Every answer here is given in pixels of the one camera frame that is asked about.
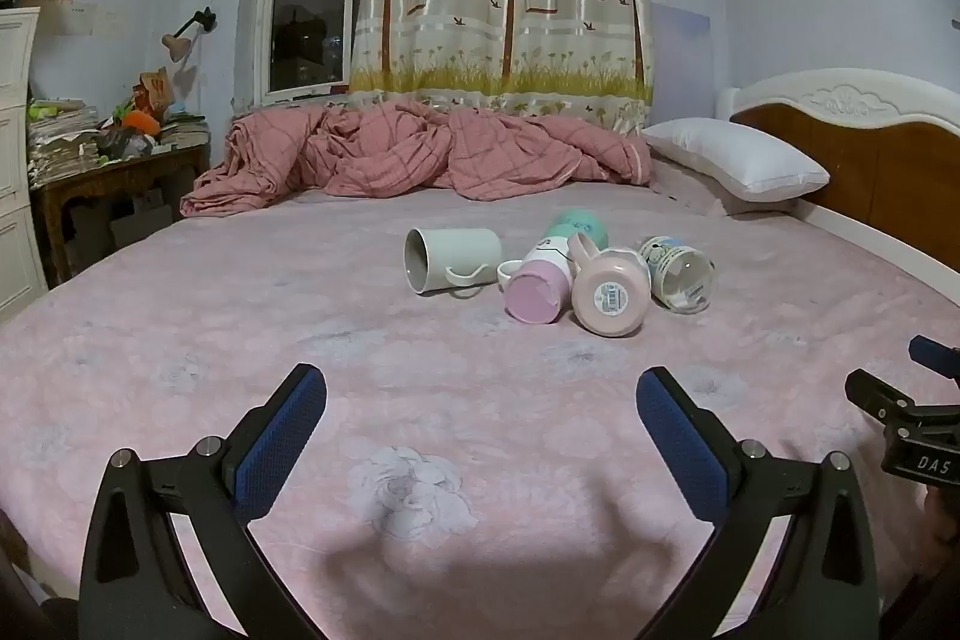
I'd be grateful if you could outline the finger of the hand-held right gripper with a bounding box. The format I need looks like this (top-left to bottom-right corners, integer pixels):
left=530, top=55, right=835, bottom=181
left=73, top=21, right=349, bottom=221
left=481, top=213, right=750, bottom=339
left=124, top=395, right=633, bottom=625
left=845, top=369, right=920, bottom=432
left=908, top=334, right=960, bottom=379

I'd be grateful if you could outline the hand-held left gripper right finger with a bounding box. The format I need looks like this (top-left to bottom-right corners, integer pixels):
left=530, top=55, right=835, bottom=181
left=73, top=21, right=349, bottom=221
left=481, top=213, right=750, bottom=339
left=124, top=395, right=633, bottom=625
left=636, top=367, right=880, bottom=640

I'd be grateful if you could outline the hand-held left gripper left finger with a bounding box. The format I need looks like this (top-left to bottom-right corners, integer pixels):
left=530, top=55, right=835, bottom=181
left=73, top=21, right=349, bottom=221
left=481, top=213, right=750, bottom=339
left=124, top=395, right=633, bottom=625
left=79, top=364, right=328, bottom=640

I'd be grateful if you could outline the pink cup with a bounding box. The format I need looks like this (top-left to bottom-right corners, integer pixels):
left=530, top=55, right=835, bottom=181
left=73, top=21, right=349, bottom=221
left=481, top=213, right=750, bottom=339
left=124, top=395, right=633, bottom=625
left=567, top=232, right=653, bottom=339

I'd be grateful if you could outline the printed glass cup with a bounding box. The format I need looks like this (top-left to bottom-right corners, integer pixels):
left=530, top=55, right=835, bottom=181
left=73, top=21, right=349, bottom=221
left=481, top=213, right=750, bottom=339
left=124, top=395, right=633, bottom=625
left=637, top=235, right=716, bottom=316

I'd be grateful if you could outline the white cup with purple base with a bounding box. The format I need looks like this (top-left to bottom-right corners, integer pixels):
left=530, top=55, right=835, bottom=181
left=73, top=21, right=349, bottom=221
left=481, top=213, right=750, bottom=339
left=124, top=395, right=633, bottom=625
left=496, top=239, right=575, bottom=324

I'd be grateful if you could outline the green cup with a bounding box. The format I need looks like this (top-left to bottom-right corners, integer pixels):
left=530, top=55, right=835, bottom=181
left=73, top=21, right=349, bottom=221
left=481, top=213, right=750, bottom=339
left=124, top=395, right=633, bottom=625
left=543, top=206, right=609, bottom=253

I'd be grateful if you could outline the pink floral bed sheet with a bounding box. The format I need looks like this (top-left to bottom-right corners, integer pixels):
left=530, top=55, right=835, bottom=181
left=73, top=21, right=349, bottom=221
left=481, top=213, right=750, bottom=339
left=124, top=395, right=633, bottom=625
left=0, top=156, right=960, bottom=640

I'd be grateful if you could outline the white and wooden headboard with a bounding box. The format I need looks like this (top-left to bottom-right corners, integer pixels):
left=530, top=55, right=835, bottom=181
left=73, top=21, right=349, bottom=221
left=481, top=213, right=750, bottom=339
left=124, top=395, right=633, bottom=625
left=715, top=68, right=960, bottom=275

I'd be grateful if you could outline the pink pillow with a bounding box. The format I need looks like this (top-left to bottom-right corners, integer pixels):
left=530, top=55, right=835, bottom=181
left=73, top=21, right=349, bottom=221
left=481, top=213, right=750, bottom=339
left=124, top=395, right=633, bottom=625
left=649, top=154, right=800, bottom=218

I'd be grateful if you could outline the white mug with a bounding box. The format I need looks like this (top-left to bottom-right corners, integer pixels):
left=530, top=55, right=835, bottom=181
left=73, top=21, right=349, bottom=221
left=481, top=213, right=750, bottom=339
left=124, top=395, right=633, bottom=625
left=404, top=227, right=503, bottom=298

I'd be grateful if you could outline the white pillow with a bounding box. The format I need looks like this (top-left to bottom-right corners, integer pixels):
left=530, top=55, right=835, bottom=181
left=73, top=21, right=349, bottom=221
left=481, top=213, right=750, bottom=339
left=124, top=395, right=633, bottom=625
left=641, top=119, right=831, bottom=204

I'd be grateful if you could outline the pink checked quilt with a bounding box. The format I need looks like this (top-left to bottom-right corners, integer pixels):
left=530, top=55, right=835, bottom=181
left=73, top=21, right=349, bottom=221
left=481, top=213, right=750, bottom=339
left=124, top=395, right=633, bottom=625
left=180, top=100, right=653, bottom=220

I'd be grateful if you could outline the dark wooden side table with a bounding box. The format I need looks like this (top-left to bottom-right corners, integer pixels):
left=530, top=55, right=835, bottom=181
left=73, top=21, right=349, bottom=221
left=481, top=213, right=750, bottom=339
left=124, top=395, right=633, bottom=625
left=31, top=122, right=212, bottom=289

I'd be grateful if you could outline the stack of papers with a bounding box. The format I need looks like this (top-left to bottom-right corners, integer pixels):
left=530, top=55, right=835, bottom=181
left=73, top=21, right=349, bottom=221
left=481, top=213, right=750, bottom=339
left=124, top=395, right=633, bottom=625
left=27, top=98, right=102, bottom=187

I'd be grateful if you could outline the white cabinet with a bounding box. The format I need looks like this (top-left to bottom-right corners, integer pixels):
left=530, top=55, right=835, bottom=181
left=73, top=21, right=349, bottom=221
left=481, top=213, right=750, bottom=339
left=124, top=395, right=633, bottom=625
left=0, top=6, right=49, bottom=320

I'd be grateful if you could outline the black wall lamp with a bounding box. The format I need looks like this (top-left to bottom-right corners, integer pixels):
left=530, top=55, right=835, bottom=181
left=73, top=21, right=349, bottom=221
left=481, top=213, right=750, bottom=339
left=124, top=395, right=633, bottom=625
left=162, top=7, right=218, bottom=64

